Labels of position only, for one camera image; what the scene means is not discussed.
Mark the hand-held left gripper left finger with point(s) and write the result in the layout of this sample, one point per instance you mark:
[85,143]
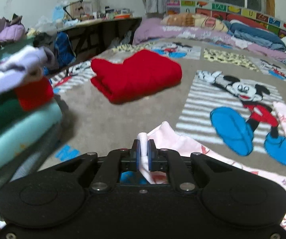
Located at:
[138,155]

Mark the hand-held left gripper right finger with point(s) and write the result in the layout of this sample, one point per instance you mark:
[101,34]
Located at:
[150,155]

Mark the pink fox print pants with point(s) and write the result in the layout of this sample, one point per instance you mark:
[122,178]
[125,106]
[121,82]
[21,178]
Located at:
[180,142]

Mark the cartoon mouse printed blanket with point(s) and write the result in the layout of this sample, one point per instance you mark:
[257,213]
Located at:
[108,124]

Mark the red folded sweater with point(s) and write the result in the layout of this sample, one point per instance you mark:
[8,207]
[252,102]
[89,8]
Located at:
[138,77]

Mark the teal folded garment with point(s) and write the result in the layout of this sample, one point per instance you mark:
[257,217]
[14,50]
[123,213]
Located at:
[20,134]

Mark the red folded garment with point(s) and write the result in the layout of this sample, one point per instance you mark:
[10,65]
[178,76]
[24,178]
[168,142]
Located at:
[34,94]

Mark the purple printed quilt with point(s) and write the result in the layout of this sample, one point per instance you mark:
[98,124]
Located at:
[152,28]

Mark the grey folded garment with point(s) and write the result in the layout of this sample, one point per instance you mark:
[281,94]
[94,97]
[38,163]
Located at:
[13,179]

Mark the dark wooden desk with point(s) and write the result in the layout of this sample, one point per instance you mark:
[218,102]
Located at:
[95,33]

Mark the blue bag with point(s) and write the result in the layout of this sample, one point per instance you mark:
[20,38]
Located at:
[64,48]

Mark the beige printed pillow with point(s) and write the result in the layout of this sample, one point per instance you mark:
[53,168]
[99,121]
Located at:
[190,20]

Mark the dark green folded garment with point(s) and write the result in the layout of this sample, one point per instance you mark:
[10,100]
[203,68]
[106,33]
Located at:
[0,117]

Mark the white and purple folded garment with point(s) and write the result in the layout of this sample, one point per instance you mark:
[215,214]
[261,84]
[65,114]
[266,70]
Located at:
[13,67]

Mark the cardboard picture box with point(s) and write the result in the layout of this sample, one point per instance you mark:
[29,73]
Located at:
[79,8]

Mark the blue quilt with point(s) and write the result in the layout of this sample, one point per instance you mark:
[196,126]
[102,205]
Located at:
[255,36]

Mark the plastic bag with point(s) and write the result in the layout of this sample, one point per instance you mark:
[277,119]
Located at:
[59,12]

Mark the teal storage box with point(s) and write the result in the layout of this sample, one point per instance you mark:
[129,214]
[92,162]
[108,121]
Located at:
[10,51]

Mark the colourful alphabet foam panel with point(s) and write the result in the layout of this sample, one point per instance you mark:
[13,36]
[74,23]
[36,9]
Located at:
[247,12]

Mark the purple puffy jacket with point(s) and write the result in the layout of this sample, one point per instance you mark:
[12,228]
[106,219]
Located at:
[9,31]

